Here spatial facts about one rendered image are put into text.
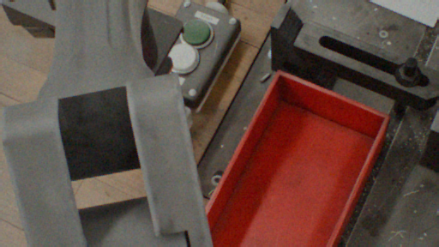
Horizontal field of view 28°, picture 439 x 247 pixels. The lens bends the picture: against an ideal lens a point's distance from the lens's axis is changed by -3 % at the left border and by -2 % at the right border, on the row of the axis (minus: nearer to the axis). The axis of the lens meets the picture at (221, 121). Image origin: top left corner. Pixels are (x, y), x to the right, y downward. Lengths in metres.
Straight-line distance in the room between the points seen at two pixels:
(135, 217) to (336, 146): 0.47
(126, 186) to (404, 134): 0.29
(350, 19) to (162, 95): 0.57
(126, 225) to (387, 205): 0.47
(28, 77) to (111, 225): 0.54
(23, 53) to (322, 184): 0.36
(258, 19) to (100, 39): 0.50
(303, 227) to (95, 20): 0.42
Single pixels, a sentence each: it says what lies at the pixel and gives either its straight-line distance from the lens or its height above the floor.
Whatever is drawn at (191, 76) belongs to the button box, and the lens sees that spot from 0.91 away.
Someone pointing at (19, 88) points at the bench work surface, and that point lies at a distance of 0.97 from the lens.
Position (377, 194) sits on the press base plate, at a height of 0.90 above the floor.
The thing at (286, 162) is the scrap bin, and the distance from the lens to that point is 0.89.
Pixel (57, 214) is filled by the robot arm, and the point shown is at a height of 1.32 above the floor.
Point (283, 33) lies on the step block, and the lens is 0.87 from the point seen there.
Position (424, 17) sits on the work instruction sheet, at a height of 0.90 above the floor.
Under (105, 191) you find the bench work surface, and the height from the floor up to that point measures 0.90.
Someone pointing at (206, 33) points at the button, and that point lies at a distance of 0.92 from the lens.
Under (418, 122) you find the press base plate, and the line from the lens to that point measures 0.92.
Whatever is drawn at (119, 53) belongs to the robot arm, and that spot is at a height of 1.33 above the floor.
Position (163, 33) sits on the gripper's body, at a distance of 0.78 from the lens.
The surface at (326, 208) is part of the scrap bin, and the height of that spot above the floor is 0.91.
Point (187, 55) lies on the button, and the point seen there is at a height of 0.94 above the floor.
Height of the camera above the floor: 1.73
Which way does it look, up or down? 65 degrees down
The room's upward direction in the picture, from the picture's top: 8 degrees counter-clockwise
